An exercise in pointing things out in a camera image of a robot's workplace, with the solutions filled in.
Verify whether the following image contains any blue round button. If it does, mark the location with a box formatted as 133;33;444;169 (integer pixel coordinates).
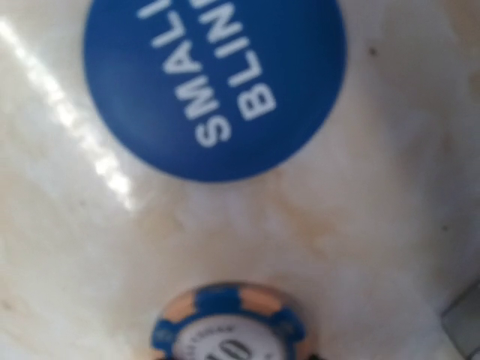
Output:
83;0;347;182

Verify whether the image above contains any aluminium poker chip case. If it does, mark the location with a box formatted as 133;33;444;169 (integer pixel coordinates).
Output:
442;281;480;359

